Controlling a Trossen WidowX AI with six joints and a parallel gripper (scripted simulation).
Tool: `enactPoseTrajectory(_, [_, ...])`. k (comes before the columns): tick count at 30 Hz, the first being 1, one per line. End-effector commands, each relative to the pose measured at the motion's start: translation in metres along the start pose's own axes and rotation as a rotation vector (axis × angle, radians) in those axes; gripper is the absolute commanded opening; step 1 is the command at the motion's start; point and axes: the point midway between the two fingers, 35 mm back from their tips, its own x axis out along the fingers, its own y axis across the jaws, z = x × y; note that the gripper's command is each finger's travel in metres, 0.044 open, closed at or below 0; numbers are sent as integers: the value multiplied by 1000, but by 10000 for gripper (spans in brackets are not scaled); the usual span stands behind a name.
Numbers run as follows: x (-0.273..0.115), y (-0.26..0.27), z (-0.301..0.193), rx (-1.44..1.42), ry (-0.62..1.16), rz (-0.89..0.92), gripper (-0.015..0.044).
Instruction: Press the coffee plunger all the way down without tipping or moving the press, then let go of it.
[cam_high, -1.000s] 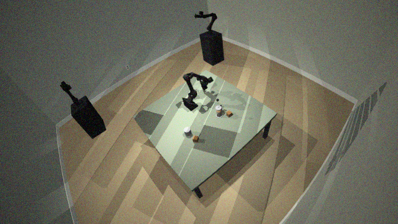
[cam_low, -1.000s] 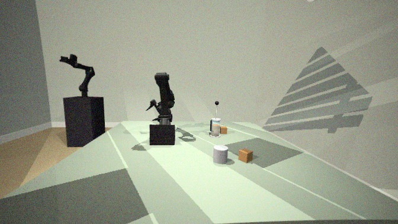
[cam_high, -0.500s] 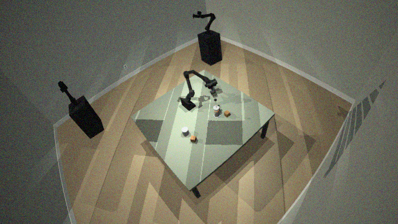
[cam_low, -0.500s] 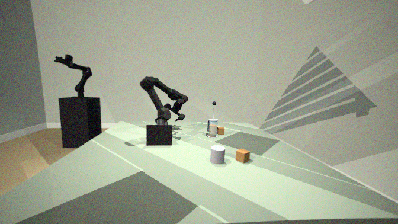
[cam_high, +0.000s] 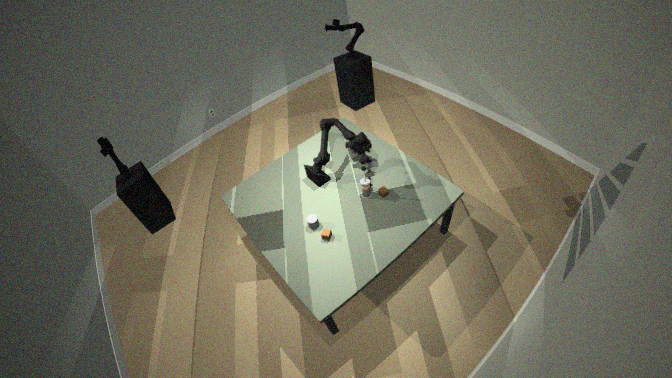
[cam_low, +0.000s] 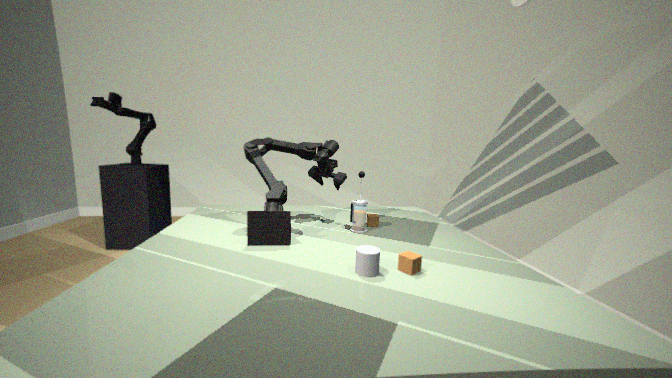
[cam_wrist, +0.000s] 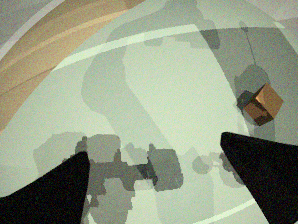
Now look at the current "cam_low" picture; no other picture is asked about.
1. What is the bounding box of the orange-brown cube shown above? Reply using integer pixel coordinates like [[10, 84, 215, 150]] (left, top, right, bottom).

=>
[[397, 251, 423, 276], [367, 214, 379, 227]]

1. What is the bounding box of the coffee press with black knob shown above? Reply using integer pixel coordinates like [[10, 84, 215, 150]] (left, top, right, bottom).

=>
[[350, 171, 368, 233]]

